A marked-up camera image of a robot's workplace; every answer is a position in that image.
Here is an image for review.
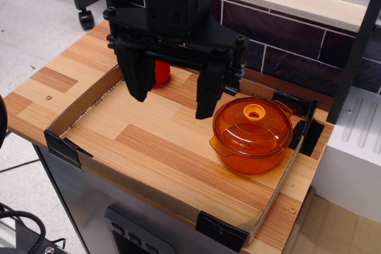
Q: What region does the red toy tomato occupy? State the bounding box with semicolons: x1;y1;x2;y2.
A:
155;60;170;84

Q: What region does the black braided cable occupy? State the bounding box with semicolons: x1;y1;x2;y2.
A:
0;202;67;254

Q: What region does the black vertical post right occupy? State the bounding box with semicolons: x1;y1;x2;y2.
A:
326;0;380;124

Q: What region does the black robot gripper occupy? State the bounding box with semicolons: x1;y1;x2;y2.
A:
114;0;249;120

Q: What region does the white ridged appliance top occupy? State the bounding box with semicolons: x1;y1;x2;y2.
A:
312;87;380;222

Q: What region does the black chair base with casters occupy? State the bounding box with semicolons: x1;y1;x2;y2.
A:
74;0;100;30

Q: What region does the grey cabinet control panel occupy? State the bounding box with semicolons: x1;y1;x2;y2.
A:
104;208;176;254

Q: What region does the cardboard fence with black tape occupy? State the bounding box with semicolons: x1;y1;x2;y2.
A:
45;67;331;253

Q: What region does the orange transparent pot lid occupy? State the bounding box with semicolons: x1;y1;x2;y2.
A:
213;97;293;154

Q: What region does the orange transparent plastic pot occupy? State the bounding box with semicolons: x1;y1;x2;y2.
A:
208;97;295;175

